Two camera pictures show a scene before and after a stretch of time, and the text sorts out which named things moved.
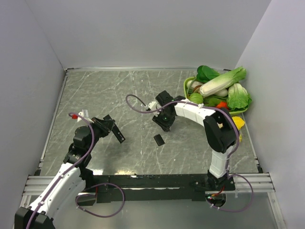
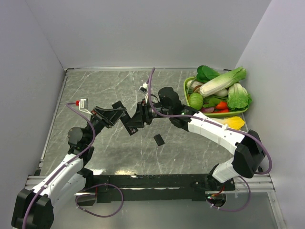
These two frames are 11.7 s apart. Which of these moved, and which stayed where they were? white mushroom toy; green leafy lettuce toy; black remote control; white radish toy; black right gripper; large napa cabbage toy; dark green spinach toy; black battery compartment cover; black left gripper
Moved: black right gripper; black left gripper; black remote control
Stayed: large napa cabbage toy; black battery compartment cover; white radish toy; dark green spinach toy; white mushroom toy; green leafy lettuce toy
